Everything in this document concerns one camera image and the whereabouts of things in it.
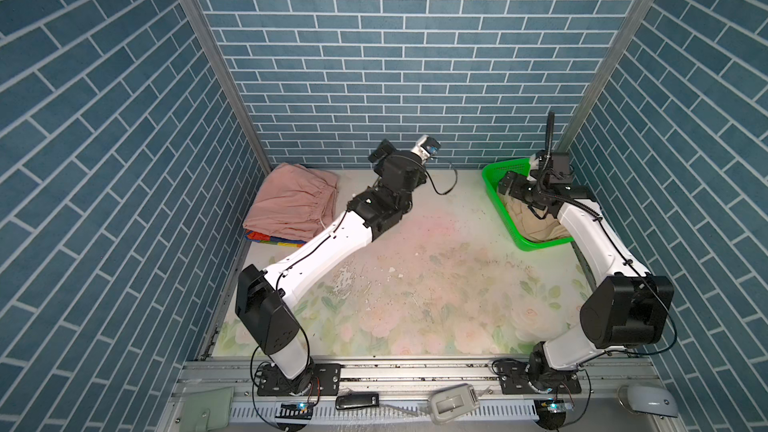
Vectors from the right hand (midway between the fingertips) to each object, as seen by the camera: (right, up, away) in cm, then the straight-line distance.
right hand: (510, 183), depth 87 cm
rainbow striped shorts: (-81, -17, +13) cm, 84 cm away
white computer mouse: (+23, -49, -21) cm, 58 cm away
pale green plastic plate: (-78, -54, -18) cm, 96 cm away
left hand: (-33, +7, -13) cm, 36 cm away
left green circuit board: (-58, -56, -14) cm, 82 cm away
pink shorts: (-69, -6, +15) cm, 71 cm away
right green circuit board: (+6, -55, -15) cm, 57 cm away
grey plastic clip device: (-20, -52, -17) cm, 59 cm away
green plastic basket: (+1, +4, +21) cm, 21 cm away
